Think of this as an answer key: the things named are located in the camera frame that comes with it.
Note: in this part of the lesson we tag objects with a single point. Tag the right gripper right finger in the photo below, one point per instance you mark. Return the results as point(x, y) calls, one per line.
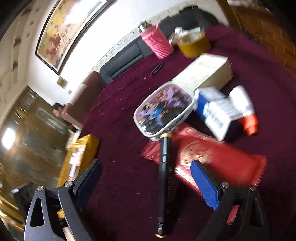
point(238, 212)

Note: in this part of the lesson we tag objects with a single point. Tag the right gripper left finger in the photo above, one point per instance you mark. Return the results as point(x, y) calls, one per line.
point(53, 209)

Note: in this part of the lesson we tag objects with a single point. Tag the red foil packet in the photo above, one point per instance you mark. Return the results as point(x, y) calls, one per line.
point(224, 161)

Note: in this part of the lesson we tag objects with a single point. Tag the blue white box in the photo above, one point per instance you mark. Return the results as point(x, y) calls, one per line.
point(215, 110)

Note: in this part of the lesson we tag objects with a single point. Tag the black pen gold ends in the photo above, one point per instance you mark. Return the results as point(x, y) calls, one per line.
point(164, 180)

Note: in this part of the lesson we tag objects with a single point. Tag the clear cartoon pencil case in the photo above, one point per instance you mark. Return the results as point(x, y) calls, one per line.
point(163, 110)

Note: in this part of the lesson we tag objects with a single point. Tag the white medicine box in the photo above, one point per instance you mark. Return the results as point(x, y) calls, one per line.
point(207, 70)

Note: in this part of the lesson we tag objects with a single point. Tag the yellow tray box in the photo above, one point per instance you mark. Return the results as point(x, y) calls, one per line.
point(78, 158)

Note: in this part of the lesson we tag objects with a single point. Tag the wooden glass door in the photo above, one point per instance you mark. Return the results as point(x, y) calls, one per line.
point(39, 148)

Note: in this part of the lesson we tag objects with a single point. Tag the brown armchair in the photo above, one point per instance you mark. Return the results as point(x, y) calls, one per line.
point(79, 105)

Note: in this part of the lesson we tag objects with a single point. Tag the white bottle orange cap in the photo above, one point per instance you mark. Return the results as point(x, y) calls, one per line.
point(242, 102)

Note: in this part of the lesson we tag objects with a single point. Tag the small black clip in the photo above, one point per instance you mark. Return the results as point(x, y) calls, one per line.
point(156, 69)

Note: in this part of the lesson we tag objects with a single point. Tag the yellow tape roll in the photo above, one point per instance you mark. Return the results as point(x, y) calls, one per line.
point(194, 44)

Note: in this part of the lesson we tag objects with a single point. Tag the framed painting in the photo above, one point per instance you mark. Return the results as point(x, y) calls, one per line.
point(64, 27)

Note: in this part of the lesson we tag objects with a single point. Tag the wooden cabinet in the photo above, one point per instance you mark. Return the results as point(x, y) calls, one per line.
point(263, 27)

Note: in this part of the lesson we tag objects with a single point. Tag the white cloth glove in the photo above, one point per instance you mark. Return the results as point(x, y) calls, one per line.
point(179, 32)

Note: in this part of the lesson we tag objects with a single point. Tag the pink knitted bottle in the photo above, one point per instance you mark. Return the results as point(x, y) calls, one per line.
point(155, 40)

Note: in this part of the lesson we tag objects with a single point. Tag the black leather sofa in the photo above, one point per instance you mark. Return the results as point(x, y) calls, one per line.
point(188, 18)

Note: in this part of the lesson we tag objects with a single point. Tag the small wall plaque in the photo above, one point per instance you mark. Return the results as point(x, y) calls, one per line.
point(62, 82)

